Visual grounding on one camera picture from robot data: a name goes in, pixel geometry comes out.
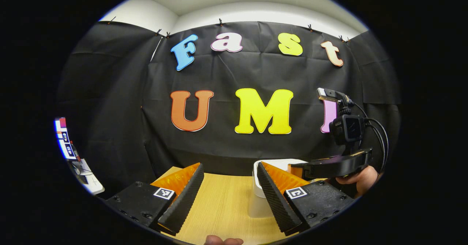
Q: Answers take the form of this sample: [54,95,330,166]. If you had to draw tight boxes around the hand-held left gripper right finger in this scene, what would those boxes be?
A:
[257,161,355,237]

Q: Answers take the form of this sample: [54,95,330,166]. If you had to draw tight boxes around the colourful wall poster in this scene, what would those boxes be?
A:
[54,117,77,161]

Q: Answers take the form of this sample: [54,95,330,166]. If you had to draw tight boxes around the wooden desktop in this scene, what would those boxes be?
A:
[161,166,293,245]

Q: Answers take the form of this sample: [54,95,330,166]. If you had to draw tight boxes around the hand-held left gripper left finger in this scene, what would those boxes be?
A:
[104,162,204,236]

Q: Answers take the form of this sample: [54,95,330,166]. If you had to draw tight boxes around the black backdrop cloth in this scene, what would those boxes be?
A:
[57,20,402,198]

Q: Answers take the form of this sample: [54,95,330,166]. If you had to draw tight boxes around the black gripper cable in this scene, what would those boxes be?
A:
[351,102,390,173]

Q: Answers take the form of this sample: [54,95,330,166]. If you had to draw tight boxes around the white desktop garbage bin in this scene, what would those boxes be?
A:
[248,159,308,218]

